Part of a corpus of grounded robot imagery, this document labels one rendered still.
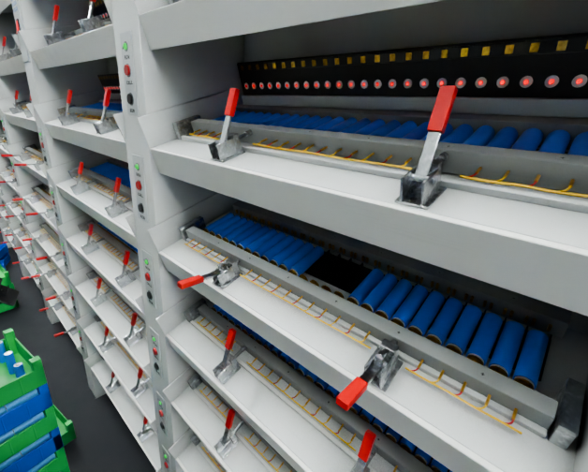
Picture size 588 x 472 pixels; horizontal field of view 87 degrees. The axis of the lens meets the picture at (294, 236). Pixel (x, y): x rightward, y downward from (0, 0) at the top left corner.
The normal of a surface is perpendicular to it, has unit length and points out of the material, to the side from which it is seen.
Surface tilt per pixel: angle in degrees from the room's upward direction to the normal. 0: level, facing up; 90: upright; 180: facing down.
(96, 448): 0
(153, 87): 90
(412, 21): 90
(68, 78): 90
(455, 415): 19
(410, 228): 109
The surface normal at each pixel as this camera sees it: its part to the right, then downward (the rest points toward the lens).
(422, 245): -0.65, 0.50
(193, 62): 0.74, 0.29
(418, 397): -0.14, -0.82
